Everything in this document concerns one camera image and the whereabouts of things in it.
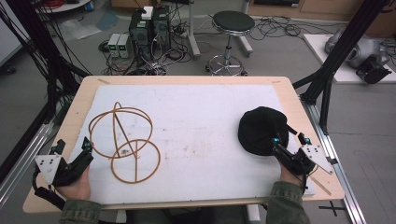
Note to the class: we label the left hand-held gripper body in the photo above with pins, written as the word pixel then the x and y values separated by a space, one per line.
pixel 73 171

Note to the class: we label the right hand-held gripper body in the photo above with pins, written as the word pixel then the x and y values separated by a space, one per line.
pixel 294 161

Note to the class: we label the black hat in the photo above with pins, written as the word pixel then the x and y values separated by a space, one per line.
pixel 258 130

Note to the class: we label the person's right hand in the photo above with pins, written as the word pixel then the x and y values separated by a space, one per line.
pixel 291 179

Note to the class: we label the person's left hand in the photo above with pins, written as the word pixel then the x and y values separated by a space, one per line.
pixel 77 189

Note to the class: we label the thin wooden stick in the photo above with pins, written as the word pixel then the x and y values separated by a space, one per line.
pixel 320 185

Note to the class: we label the white foam mat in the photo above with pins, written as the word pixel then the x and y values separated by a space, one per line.
pixel 199 140

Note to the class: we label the white floor board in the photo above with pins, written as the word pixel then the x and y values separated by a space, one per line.
pixel 317 49

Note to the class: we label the black device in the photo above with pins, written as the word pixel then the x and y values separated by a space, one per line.
pixel 373 71

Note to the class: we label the grey power supply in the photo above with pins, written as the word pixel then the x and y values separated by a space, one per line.
pixel 113 45
pixel 124 46

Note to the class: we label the silver rounded device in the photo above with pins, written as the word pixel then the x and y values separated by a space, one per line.
pixel 361 49

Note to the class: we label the clear plastic sheet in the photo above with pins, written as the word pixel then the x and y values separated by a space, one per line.
pixel 77 29

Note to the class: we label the black computer tower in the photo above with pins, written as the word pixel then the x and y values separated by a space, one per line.
pixel 140 34
pixel 161 28

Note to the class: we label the round black stool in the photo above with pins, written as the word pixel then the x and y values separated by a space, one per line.
pixel 233 21

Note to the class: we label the white desk leg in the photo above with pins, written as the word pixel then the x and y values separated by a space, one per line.
pixel 192 31

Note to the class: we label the blue tape roll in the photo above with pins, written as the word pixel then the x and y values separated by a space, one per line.
pixel 89 6

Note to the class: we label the round white table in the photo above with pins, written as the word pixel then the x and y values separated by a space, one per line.
pixel 68 5

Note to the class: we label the small white box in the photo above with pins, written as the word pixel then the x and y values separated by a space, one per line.
pixel 147 12

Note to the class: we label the aluminium rail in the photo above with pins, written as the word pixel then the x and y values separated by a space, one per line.
pixel 336 155
pixel 21 158

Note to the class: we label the black metal frame post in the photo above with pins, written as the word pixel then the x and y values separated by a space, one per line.
pixel 37 46
pixel 342 49

